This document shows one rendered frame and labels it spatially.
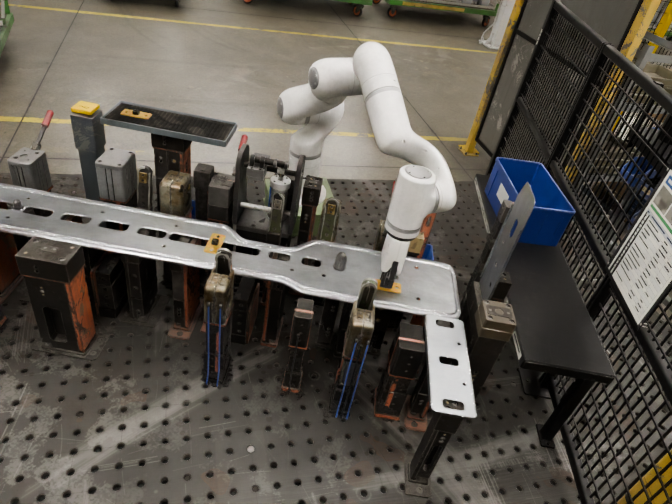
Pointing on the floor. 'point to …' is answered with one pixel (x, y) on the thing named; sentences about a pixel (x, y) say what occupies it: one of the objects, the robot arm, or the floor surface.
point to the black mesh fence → (548, 388)
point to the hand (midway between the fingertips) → (387, 278)
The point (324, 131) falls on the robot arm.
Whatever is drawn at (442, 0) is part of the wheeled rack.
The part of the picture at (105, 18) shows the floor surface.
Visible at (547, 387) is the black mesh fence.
